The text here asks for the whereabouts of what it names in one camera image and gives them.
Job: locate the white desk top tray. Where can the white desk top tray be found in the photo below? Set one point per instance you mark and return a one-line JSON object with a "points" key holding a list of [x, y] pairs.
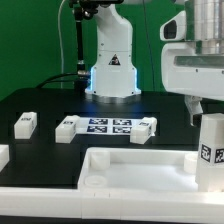
{"points": [[137, 169]]}

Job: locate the black camera pole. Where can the black camera pole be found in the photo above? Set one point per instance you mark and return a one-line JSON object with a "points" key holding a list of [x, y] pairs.
{"points": [[83, 75]]}

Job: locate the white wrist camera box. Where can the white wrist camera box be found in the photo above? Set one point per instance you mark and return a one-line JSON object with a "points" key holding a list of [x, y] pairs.
{"points": [[174, 29]]}

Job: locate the white left fence block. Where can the white left fence block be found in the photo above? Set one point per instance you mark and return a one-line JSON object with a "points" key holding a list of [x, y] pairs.
{"points": [[4, 156]]}

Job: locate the white fiducial marker sheet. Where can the white fiducial marker sheet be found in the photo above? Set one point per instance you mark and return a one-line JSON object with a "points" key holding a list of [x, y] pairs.
{"points": [[106, 126]]}

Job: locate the white front fence bar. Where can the white front fence bar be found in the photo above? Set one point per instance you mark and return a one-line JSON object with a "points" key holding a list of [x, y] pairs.
{"points": [[113, 204]]}

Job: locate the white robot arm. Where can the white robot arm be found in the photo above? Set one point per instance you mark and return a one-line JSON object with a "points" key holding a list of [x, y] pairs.
{"points": [[113, 78]]}

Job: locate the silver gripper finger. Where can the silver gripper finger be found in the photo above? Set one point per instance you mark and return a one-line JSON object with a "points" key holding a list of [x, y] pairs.
{"points": [[193, 104]]}

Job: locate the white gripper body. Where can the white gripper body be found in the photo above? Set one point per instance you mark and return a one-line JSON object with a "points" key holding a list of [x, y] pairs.
{"points": [[185, 72]]}

